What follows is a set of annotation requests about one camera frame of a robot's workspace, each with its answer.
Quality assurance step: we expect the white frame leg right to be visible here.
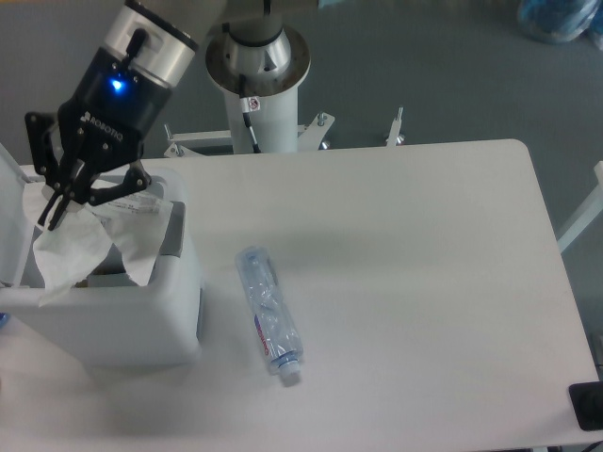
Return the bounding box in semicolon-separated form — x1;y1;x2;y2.
557;161;602;253

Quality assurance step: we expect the white plastic wrapper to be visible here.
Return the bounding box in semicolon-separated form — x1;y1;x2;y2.
33;190;173;306

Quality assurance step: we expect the crushed clear plastic bottle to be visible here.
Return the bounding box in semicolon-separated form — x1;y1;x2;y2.
236;246;303;386

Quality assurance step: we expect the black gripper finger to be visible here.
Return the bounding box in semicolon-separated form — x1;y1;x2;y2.
47;162;152;231
24;112;76;226

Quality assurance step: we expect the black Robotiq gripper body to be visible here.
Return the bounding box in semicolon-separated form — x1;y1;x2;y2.
57;45;171;186

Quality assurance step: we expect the white pedestal foot frame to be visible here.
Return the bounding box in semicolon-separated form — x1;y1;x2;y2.
163;106;406;159

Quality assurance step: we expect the white open trash can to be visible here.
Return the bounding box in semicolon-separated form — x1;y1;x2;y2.
1;150;204;366

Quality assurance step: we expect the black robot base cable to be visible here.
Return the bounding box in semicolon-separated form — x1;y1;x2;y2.
236;73;262;154

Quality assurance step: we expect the black device at table edge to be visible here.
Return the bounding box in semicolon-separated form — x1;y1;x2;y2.
568;381;602;431

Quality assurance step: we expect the blue plastic bag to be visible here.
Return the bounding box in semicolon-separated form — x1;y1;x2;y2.
516;1;602;44

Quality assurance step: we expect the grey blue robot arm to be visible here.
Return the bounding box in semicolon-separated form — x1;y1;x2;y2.
24;1;318;229

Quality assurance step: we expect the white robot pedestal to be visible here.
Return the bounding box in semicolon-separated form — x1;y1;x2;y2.
205;25;311;154

